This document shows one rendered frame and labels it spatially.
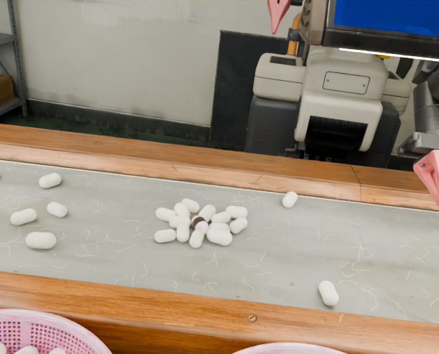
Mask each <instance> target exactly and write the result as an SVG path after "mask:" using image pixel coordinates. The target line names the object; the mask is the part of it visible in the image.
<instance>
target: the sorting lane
mask: <svg viewBox="0 0 439 354"><path fill-rule="evenodd" d="M51 173H58V174H59V175H60V176H61V182H60V183H59V184H58V185H55V186H53V187H50V188H43V187H41V186H40V184H39V180H40V178H41V177H43V176H46V175H49V174H51ZM285 196H286V194H283V193H276V192H265V191H259V190H248V189H241V188H230V187H223V186H217V185H206V184H199V183H188V182H182V181H170V180H164V179H158V178H146V177H140V176H128V175H122V174H115V173H104V172H98V171H87V170H81V169H69V168H62V167H56V166H45V165H38V164H27V163H21V162H10V161H3V160H0V271H4V272H10V273H22V274H28V275H39V276H45V277H57V278H63V279H69V280H80V281H86V282H97V283H103V284H114V285H120V286H127V287H137V288H144V289H155V290H161V291H172V292H178V293H184V294H196V295H202V296H213V297H219V298H225V299H237V300H243V301H254V302H260V303H271V304H277V305H284V306H295V307H301V308H312V309H318V310H329V311H335V312H342V313H352V314H358V315H370V316H376V317H387V318H393V319H399V320H411V321H417V322H428V323H434V324H439V212H437V211H426V210H420V209H408V208H402V207H396V206H384V205H378V204H367V203H360V202H349V201H343V200H336V199H325V198H319V197H307V196H300V195H297V196H298V199H297V201H296V202H295V203H294V205H293V206H292V207H290V208H287V207H285V206H284V205H283V203H282V200H283V198H284V197H285ZM183 199H191V200H192V201H194V202H196V203H198V204H199V210H198V211H197V212H195V213H192V212H190V217H189V219H190V221H192V218H193V217H194V216H198V215H199V213H200V211H201V210H203V208H204V207H205V206H206V205H208V204H210V205H213V206H214V207H215V208H216V214H219V213H221V212H224V211H226V209H227V208H228V207H229V206H236V207H244V208H246V209H247V211H248V215H247V217H246V220H247V227H246V228H245V229H243V230H242V231H240V232H239V233H237V234H235V233H233V232H231V231H230V234H231V235H232V241H231V243H230V244H229V245H226V246H224V245H221V244H217V243H214V242H210V241H209V240H208V239H207V234H205V235H204V239H203V241H202V245H201V246H200V247H198V248H193V247H191V245H190V238H191V236H192V233H193V232H194V231H195V229H194V228H193V227H192V224H191V225H190V227H189V239H188V240H187V241H186V242H179V241H178V239H177V237H176V238H175V240H173V241H171V242H163V243H159V242H157V241H156V240H155V233H156V232H157V231H159V230H168V229H172V230H174V231H175V232H176V234H177V229H175V228H172V227H171V226H170V225H169V222H168V221H163V220H161V219H158V218H157V217H156V214H155V212H156V210H157V209H158V208H161V207H162V208H165V209H170V210H173V211H174V207H175V205H176V204H177V203H181V202H182V200H183ZM51 202H57V203H59V204H61V205H64V206H65V207H66V208H67V214H66V215H65V216H63V217H57V216H55V215H53V214H50V213H49V212H48V210H47V206H48V204H50V203H51ZM25 209H33V210H35V211H36V213H37V217H36V218H35V219H34V220H33V221H31V222H28V223H24V224H22V225H14V224H13V223H12V222H11V216H12V215H13V214H14V213H15V212H18V211H23V210H25ZM31 232H49V233H52V234H54V235H55V238H56V243H55V245H54V246H53V247H52V248H50V249H35V248H31V247H29V246H27V244H26V241H25V240H26V237H27V236H28V235H29V234H30V233H31ZM323 281H330V282H331V283H332V284H333V285H334V287H335V290H336V292H337V294H338V295H339V302H338V303H337V304H336V305H335V306H328V305H326V304H325V303H324V301H323V300H322V296H321V294H320V292H319V285H320V283H321V282H323Z"/></svg>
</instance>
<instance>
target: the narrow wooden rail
mask: <svg viewBox="0 0 439 354"><path fill-rule="evenodd" d="M0 309H24V310H36V311H41V312H45V313H51V314H54V315H58V316H61V317H63V318H66V319H68V320H71V321H73V322H76V323H77V324H78V325H81V326H83V327H84V328H86V329H87V330H89V331H90V332H91V333H92V334H94V335H95V336H97V337H98V338H99V339H100V340H101V341H102V342H103V343H104V344H105V345H106V346H107V348H108V349H109V350H110V351H111V353H112V354H233V353H236V352H237V351H240V350H243V349H245V348H250V347H253V346H258V345H263V344H267V343H285V342H289V343H307V344H313V345H317V346H323V347H327V348H331V349H334V350H338V351H341V352H343V353H347V354H439V324H434V323H428V322H417V321H411V320H399V319H393V318H387V317H376V316H370V315H358V314H352V313H342V312H335V311H329V310H318V309H312V308H301V307H295V306H284V305H277V304H271V303H260V302H254V301H243V300H237V299H225V298H219V297H213V296H202V295H196V294H184V293H178V292H172V291H161V290H155V289H144V288H137V287H127V286H120V285H114V284H103V283H97V282H86V281H80V280H69V279H63V278H57V277H45V276H39V275H28V274H22V273H10V272H4V271H0Z"/></svg>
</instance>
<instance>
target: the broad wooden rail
mask: <svg viewBox="0 0 439 354"><path fill-rule="evenodd" d="M0 160H3V161H10V162H21V163H27V164H38V165H45V166H56V167H62V168H69V169H81V170H87V171H98V172H104V173H115V174H122V175H128V176H140V177H146V178H158V179H164V180H170V181H182V182H188V183H199V184H206V185H217V186H223V187H230V188H241V189H248V190H259V191H265V192H276V193H283V194H287V193H288V192H295V193H296V194H297V195H300V196H307V197H319V198H325V199H336V200H343V201H349V202H360V203H367V204H378V205H384V206H391V207H402V208H408V209H420V210H426V211H437V212H439V206H438V205H437V204H436V203H435V201H434V199H433V197H432V195H431V193H430V192H429V190H428V188H427V187H426V186H425V185H424V183H423V182H422V180H421V179H420V178H419V177H418V175H417V174H416V173H415V172H411V171H399V170H392V169H381V168H375V167H368V166H357V165H351V164H339V163H333V162H321V161H315V160H309V159H297V158H291V157H279V156H272V155H261V154H254V153H248V152H237V151H230V150H219V149H212V148H206V147H195V146H188V145H177V144H170V143H158V142H152V141H146V140H134V139H128V138H116V137H110V136H99V135H92V134H86V133H75V132H68V131H56V130H50V129H38V128H32V127H26V126H14V125H8V124H0Z"/></svg>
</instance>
